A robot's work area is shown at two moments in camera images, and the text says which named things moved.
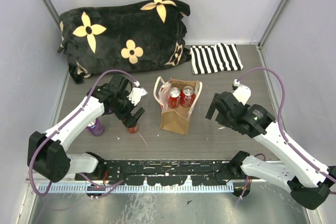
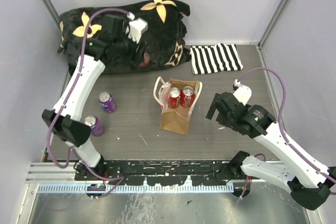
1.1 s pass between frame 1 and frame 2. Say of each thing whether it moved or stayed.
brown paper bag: stayed
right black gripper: stayed
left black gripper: moved
